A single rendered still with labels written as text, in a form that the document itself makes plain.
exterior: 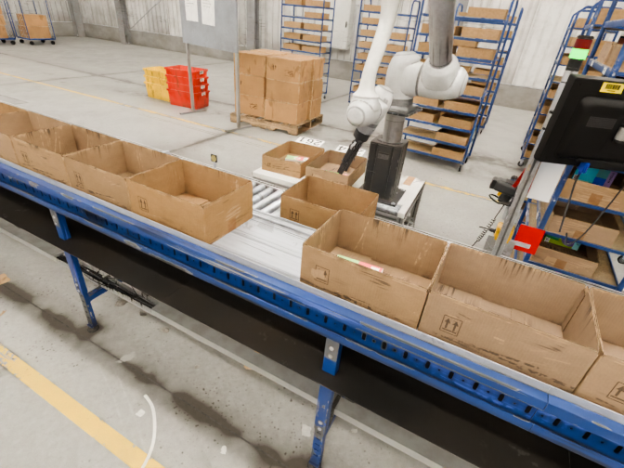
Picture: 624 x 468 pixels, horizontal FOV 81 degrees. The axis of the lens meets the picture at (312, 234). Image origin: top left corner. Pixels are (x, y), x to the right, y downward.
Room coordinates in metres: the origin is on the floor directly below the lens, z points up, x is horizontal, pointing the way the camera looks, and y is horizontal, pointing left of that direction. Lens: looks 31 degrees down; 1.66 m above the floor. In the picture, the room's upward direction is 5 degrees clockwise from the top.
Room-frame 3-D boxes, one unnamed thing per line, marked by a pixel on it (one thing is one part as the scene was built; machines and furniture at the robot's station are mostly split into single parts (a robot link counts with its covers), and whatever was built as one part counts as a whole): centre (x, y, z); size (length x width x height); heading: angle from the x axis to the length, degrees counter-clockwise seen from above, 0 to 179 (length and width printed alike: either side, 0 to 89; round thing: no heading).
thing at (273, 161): (2.38, 0.17, 0.80); 0.38 x 0.28 x 0.10; 158
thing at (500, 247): (1.48, -0.88, 1.11); 0.12 x 0.05 x 0.88; 64
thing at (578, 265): (1.90, -1.49, 0.59); 0.40 x 0.30 x 0.10; 152
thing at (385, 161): (2.04, -0.39, 0.91); 0.26 x 0.26 x 0.33; 67
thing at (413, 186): (2.26, -0.16, 0.74); 1.00 x 0.58 x 0.03; 67
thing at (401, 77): (2.05, -0.39, 1.42); 0.18 x 0.16 x 0.22; 62
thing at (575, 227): (1.90, -1.49, 0.79); 0.40 x 0.30 x 0.10; 155
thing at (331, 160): (2.26, -0.12, 0.80); 0.38 x 0.28 x 0.10; 158
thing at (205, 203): (1.33, 0.50, 0.96); 0.39 x 0.29 x 0.17; 64
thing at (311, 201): (1.60, -0.07, 0.83); 0.39 x 0.29 x 0.17; 66
